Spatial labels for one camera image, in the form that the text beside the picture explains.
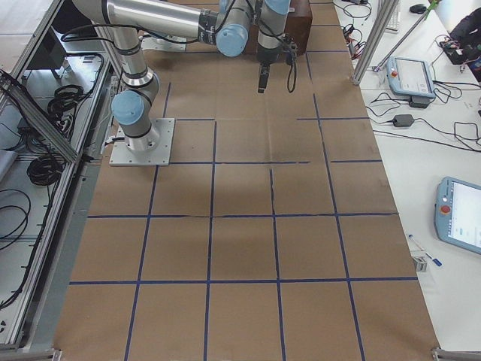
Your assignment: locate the blue teach pendant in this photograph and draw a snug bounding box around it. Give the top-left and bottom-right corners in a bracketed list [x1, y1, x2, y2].
[386, 56, 436, 99]
[434, 177, 481, 254]

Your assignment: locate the metal rod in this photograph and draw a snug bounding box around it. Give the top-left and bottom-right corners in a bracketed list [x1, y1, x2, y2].
[372, 0, 440, 71]

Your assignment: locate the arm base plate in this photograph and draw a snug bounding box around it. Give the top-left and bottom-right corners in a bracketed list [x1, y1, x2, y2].
[109, 118, 175, 166]

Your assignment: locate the blue pen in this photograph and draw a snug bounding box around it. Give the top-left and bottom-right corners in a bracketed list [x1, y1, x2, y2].
[408, 234, 443, 267]

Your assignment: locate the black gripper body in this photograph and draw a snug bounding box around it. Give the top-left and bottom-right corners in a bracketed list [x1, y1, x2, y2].
[256, 33, 282, 65]

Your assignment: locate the aluminium frame post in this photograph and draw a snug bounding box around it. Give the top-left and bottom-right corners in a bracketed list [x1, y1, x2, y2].
[351, 0, 399, 86]

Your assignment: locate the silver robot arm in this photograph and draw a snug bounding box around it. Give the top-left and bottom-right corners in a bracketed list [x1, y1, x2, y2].
[74, 1, 290, 152]

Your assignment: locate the black power adapter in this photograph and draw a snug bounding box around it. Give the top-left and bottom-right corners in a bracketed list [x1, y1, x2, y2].
[392, 114, 414, 128]

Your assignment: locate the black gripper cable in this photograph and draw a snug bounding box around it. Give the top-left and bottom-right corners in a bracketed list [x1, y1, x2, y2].
[282, 33, 300, 94]

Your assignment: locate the brown paper table cover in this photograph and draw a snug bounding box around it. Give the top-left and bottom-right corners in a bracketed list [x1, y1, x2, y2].
[54, 1, 437, 360]

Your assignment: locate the dark wooden drawer box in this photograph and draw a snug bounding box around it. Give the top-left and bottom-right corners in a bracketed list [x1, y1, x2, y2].
[253, 1, 313, 55]

